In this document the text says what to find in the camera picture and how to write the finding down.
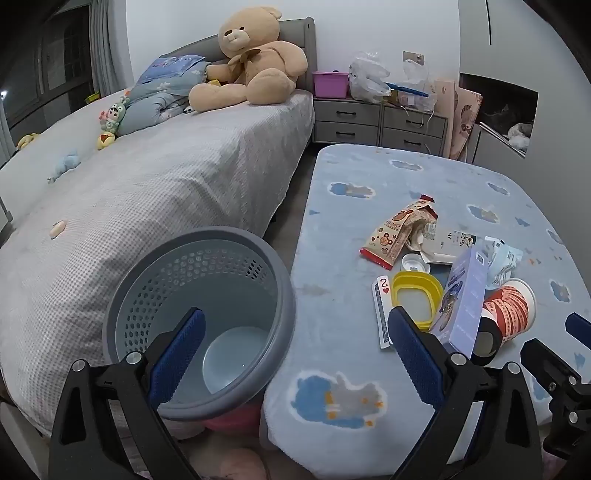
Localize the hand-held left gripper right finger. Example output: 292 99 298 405
387 305 543 480

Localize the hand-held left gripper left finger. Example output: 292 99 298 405
48 308 206 480

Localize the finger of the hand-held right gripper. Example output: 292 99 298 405
566 313 591 347
521 339 585 394

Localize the playing card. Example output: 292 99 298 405
372 275 399 350

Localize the red patterned paper cup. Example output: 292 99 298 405
482 278 537 345

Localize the black tape roll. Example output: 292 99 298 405
471 316 502 368

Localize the purple printed box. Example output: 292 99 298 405
428 244 489 360

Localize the light blue packet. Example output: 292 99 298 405
482 236 525 291

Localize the grey perforated trash bin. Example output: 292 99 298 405
102 226 296 422

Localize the yellow plastic lid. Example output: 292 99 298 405
392 271 444 330

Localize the white round cap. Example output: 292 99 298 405
402 254 431 274

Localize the flattened white milk carton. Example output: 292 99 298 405
419 230 479 265

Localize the crumpled white paper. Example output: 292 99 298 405
407 222 437 253

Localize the red beige snack wrapper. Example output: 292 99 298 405
360 195 437 271

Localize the bed with grey cover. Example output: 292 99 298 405
0 90 316 439

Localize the white cloth bundle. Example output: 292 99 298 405
508 122 533 148

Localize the small blue plush toy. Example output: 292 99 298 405
48 152 82 184

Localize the dark grey cloth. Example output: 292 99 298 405
482 104 520 127

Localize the printed cardboard sheet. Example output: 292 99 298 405
454 88 484 161

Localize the pink cardboard sheet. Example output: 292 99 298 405
434 78 459 158

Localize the small green doll toy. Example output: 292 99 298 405
98 96 131 134

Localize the light blue folded quilt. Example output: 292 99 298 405
115 62 218 137

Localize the blue stick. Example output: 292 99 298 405
385 82 429 98

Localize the clear plastic bag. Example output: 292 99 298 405
348 52 392 104
402 59 437 112

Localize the pink storage box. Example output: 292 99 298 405
312 70 349 99

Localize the blue printed pillow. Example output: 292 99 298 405
136 54 208 86

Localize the large tan teddy bear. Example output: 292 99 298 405
188 6 308 112

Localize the dark window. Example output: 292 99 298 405
0 4 107 136

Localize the grey curtain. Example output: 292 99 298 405
90 0 134 95

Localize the wall niche shelf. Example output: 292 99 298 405
459 73 539 160

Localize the white cable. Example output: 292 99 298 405
399 104 437 156

